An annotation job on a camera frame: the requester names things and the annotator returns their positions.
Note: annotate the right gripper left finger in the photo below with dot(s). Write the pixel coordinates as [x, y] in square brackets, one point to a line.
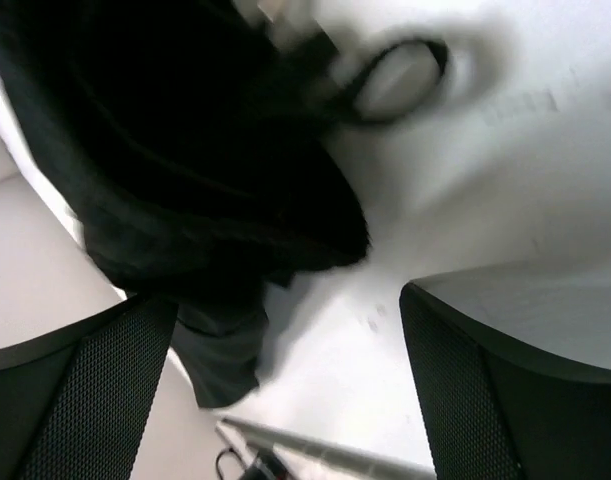
[74, 402]

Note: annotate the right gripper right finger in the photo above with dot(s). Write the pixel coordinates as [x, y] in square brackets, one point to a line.
[512, 370]

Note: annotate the black shorts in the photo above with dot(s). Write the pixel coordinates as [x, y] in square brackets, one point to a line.
[190, 149]

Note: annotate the aluminium front rail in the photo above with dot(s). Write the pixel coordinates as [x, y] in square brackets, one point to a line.
[306, 458]

